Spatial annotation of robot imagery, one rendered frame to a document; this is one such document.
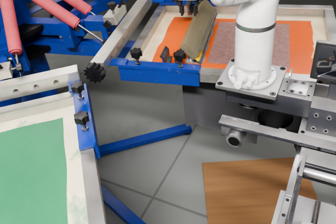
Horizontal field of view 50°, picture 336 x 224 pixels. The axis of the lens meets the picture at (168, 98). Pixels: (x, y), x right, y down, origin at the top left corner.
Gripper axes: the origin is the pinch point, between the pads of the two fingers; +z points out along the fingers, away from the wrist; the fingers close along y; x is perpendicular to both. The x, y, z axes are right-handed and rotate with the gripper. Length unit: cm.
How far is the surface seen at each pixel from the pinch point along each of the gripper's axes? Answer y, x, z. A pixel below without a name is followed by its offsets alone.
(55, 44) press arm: -64, -3, 17
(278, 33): 35.4, 8.8, 13.6
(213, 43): 9.9, -1.6, 13.5
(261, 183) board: 34, 7, 107
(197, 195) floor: 0, -6, 109
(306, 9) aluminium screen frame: 47, 26, 10
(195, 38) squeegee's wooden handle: 4.8, -11.6, 6.1
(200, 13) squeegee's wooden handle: 3.4, 6.7, 4.2
